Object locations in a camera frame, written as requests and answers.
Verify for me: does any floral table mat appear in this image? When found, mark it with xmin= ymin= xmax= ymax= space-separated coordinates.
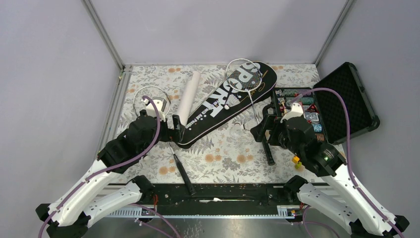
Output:
xmin=114 ymin=65 xmax=321 ymax=184

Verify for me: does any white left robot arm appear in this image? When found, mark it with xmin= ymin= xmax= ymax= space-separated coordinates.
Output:
xmin=36 ymin=109 xmax=184 ymax=238

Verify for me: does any white shuttlecock tube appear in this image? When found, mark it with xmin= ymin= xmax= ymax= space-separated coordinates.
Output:
xmin=177 ymin=71 xmax=201 ymax=126

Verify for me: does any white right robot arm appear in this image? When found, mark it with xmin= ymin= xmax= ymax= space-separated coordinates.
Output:
xmin=250 ymin=103 xmax=410 ymax=238

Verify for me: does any black poker chip case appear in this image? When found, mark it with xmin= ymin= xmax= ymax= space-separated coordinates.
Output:
xmin=268 ymin=62 xmax=380 ymax=145

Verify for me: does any white racket on bag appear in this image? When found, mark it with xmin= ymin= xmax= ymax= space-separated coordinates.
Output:
xmin=226 ymin=58 xmax=262 ymax=124

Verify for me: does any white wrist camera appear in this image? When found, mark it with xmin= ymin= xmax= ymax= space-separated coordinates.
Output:
xmin=145 ymin=97 xmax=167 ymax=120
xmin=280 ymin=102 xmax=304 ymax=123

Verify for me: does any black racket cover bag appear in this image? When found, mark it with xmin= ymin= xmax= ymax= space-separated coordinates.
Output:
xmin=178 ymin=61 xmax=277 ymax=149

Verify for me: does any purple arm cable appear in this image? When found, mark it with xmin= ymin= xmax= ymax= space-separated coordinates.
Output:
xmin=38 ymin=95 xmax=161 ymax=238
xmin=288 ymin=87 xmax=406 ymax=238

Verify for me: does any white shuttlecock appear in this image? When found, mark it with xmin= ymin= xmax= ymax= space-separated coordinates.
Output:
xmin=232 ymin=119 xmax=261 ymax=133

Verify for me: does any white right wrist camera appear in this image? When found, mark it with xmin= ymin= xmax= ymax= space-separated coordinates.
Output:
xmin=280 ymin=102 xmax=304 ymax=123

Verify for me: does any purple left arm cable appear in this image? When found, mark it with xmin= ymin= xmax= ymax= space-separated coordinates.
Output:
xmin=38 ymin=95 xmax=161 ymax=238

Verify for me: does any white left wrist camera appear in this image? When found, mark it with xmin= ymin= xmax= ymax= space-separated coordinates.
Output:
xmin=145 ymin=97 xmax=167 ymax=120

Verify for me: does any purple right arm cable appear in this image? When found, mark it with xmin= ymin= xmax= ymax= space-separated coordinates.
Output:
xmin=288 ymin=87 xmax=406 ymax=238

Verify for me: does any white racket black handle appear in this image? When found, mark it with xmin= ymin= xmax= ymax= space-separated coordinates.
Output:
xmin=132 ymin=85 xmax=196 ymax=196

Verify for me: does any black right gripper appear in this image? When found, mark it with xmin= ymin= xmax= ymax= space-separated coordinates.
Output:
xmin=249 ymin=113 xmax=303 ymax=157

